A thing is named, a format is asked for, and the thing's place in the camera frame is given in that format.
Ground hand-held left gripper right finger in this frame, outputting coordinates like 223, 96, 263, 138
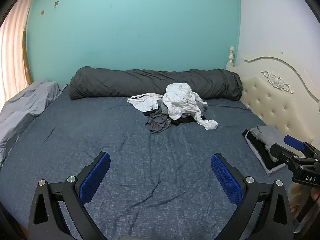
211, 153, 293, 240

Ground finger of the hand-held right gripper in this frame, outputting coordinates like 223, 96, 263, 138
269, 143, 304, 165
284, 135, 320, 156

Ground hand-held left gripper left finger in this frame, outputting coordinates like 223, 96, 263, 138
28, 151, 111, 240

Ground white long-sleeve shirt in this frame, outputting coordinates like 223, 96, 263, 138
162, 82, 218, 130

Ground folded pale grey garment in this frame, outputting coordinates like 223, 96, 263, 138
242, 129, 288, 176

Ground cream tufted headboard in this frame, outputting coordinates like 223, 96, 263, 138
226, 46, 320, 144

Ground bed with blue sheet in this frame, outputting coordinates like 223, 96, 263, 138
0, 85, 313, 240

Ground black crumpled garment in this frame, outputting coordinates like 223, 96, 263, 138
144, 111, 206, 127

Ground dark grey crumpled garment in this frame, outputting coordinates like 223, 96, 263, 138
146, 110, 173, 134

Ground white garment with black trim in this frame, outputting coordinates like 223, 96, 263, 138
127, 93, 164, 113

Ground dark grey rolled duvet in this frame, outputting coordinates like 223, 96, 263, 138
68, 66, 243, 101

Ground light grey blanket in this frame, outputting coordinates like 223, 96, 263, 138
0, 81, 68, 165

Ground pink curtain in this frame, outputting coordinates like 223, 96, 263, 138
0, 0, 33, 110

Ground wooden window frame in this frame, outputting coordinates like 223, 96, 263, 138
22, 30, 34, 85

